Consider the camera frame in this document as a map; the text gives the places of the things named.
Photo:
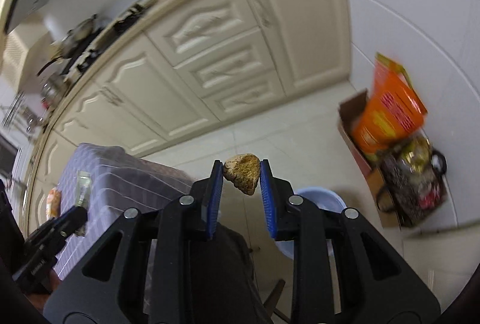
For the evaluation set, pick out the green seed packet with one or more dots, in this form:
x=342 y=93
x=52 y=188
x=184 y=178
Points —
x=83 y=190

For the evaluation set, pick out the orange rice bag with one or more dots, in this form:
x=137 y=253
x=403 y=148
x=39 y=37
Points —
x=392 y=113

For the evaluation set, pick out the white orange plastic bag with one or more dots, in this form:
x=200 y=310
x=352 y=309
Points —
x=53 y=203

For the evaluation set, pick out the black patterned tote bag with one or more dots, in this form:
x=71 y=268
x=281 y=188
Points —
x=412 y=181

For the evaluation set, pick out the person left hand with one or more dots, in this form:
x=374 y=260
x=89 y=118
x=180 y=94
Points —
x=39 y=301

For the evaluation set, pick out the steel wok with handle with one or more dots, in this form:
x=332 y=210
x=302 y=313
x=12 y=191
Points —
x=74 y=44

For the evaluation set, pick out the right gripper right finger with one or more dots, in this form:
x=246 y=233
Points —
x=345 y=271

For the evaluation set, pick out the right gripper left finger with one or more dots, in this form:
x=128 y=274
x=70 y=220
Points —
x=146 y=268

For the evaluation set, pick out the hanging utensil rail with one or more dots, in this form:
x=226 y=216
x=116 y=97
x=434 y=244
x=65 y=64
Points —
x=20 y=116

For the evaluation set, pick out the dark wooden chair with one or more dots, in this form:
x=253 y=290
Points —
x=278 y=302

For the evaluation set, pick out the brown cardboard box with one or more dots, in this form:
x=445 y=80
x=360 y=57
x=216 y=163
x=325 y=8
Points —
x=349 y=113

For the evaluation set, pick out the person dark trouser leg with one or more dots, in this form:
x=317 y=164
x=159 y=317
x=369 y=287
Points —
x=223 y=288

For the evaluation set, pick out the cream lower cabinets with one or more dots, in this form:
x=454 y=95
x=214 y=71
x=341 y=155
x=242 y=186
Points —
x=185 y=68

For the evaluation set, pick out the black gas stove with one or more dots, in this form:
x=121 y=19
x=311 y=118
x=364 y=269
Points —
x=104 y=38

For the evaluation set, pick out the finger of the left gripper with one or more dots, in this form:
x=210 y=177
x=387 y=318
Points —
x=59 y=229

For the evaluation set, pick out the grey checkered tablecloth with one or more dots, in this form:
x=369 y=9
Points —
x=119 y=181

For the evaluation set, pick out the stainless steel stockpot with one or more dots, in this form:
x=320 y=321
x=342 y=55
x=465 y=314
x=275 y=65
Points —
x=53 y=90

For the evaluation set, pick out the light blue trash bin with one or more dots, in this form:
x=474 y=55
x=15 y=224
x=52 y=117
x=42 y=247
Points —
x=324 y=199

